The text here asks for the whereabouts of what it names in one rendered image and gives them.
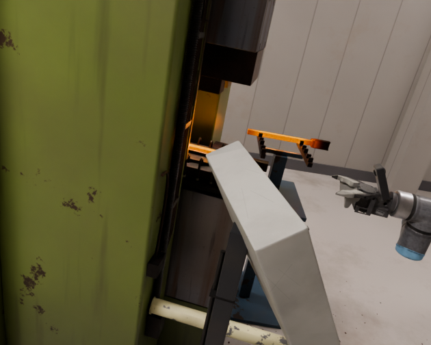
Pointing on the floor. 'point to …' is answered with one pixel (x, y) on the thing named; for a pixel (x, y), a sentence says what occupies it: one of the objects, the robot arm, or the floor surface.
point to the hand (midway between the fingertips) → (333, 182)
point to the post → (227, 287)
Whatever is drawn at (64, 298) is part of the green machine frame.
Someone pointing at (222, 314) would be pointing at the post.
